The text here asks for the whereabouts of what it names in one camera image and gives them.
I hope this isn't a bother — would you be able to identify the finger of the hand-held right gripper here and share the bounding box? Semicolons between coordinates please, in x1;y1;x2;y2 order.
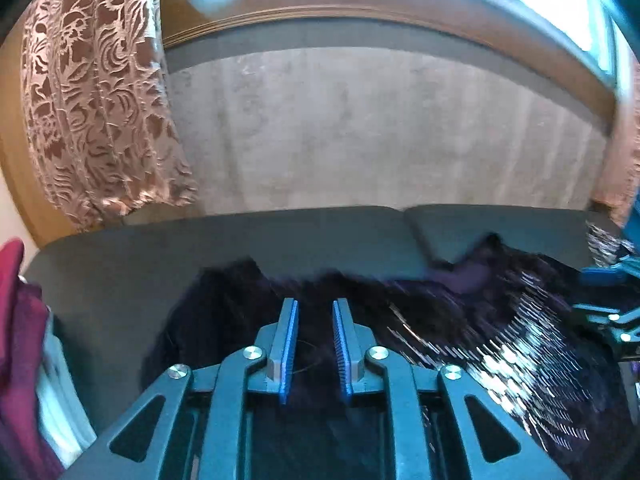
572;304;640;346
582;255;640;286

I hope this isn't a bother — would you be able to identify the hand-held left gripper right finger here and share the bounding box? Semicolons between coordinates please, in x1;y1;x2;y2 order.
332;298;571;480

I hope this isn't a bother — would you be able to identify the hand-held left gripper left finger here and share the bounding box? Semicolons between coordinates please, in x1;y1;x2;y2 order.
62;298;299;480

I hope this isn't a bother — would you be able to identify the leopard print garment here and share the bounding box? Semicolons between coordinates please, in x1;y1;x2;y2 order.
585;222;626;271

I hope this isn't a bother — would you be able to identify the dark purple velvet dress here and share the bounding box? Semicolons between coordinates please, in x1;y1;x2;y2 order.
142;232;640;480

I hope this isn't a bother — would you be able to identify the brown floral curtain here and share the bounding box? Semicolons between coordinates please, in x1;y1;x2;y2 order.
592;55;640;228
20;0;198;233

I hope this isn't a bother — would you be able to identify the white cloth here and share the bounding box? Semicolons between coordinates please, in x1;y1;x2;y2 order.
37;310;98;468

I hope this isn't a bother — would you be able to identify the maroon garment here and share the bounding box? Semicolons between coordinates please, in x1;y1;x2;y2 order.
0;239;66;480

